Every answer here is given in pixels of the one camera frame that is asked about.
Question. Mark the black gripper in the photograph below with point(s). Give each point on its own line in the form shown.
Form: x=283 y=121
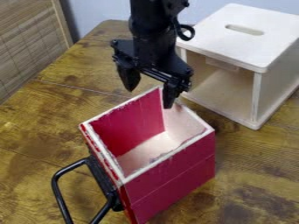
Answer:
x=148 y=54

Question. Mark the light wooden cabinet frame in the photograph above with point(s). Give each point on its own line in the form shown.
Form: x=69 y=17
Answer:
x=244 y=58

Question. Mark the black metal drawer handle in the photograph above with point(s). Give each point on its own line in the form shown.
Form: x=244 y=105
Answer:
x=81 y=186

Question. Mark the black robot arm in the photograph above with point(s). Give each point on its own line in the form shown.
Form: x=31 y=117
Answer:
x=156 y=13

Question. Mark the red wooden drawer box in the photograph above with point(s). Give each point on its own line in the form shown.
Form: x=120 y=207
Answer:
x=156 y=152

